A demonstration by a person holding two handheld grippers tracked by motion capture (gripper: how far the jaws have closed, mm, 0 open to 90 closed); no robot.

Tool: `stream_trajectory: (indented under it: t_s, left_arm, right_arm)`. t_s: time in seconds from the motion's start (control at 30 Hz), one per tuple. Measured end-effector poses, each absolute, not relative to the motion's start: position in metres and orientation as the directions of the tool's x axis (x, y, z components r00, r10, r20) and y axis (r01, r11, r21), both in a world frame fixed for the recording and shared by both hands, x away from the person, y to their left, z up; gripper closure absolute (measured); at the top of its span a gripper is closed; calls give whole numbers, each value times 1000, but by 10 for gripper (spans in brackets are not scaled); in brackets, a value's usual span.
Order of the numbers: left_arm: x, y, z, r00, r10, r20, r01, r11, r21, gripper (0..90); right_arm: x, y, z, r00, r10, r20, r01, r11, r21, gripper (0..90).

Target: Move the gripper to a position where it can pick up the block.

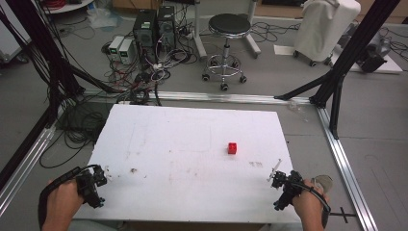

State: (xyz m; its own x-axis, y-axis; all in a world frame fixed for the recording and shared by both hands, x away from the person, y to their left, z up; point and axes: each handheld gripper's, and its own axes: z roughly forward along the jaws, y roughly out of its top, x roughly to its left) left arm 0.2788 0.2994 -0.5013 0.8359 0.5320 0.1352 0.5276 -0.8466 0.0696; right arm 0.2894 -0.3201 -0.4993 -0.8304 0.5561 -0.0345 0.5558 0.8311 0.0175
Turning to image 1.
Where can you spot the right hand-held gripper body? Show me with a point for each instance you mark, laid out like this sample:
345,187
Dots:
293,187

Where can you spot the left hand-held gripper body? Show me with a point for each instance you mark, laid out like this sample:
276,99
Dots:
86,187

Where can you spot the person's right hand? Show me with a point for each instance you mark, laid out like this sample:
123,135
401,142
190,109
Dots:
309,205

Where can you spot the person's left hand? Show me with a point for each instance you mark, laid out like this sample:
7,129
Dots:
62,205

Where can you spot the grey round pad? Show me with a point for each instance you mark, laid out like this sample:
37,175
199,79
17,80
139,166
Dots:
324,182

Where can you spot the red cube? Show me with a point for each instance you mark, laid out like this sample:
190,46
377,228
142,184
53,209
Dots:
232,148

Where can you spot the white power strip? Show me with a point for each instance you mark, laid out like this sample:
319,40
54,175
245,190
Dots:
158,67

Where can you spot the white power supply unit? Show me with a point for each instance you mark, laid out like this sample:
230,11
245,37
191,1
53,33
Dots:
126,51
115,46

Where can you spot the black computer tower green label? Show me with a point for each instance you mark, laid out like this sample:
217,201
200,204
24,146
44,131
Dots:
145,32

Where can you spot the dark grey machine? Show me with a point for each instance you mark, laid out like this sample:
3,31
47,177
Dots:
373,56

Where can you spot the white flat board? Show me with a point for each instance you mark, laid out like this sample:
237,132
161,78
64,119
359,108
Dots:
389,65

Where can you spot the clear plastic bag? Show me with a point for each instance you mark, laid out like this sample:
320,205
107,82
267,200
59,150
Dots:
102,17

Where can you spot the white covered cart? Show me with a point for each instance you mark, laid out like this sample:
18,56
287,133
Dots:
324,29

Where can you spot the black round stool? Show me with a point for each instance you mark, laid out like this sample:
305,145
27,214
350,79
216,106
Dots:
229,25

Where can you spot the white round table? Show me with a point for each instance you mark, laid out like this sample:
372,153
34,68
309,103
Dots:
69,5

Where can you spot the long aluminium floor rail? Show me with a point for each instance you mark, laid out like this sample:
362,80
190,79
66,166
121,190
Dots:
208,96

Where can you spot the black frame post with braces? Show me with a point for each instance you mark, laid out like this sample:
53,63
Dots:
349,54

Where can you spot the white desk frame legs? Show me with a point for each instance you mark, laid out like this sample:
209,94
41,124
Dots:
200,38

